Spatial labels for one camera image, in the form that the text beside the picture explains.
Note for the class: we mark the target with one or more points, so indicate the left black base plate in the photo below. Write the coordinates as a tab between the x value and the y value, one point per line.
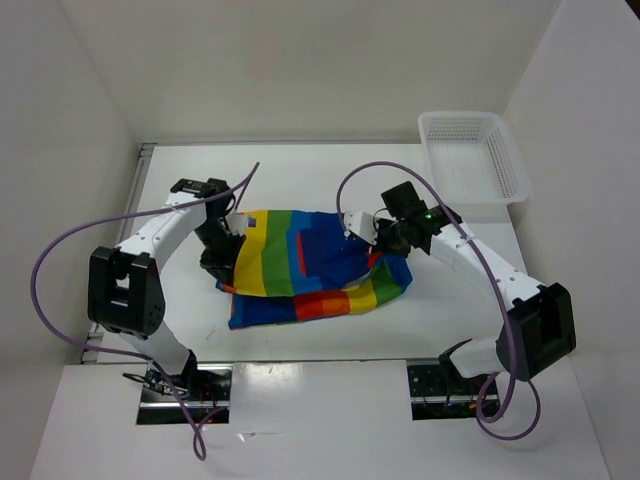
158	405

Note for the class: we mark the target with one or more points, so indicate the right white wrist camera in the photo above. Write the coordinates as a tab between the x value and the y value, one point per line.
360	225

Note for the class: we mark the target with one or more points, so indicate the white plastic basket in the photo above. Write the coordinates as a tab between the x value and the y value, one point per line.
473	158

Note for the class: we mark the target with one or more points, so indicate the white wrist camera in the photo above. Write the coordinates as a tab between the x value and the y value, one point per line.
246	222
360	225

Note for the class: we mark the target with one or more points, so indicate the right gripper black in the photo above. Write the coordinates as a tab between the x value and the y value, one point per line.
381	247

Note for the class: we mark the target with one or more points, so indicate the aluminium table edge rail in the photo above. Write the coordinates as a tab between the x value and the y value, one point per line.
112	348

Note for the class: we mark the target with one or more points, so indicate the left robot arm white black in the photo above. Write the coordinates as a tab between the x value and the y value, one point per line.
125	295

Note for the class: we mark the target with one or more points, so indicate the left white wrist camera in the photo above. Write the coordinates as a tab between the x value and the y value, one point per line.
246	222

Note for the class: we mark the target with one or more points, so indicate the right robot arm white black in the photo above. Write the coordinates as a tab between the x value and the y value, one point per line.
537	326

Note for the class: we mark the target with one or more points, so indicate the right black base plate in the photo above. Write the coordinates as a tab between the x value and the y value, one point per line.
434	396

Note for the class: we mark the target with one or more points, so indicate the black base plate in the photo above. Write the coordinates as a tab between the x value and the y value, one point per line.
434	396
158	405

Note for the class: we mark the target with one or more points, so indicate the rainbow striped shorts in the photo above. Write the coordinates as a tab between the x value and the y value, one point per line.
297	266

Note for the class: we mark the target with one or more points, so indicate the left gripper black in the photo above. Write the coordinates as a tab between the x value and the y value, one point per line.
222	267

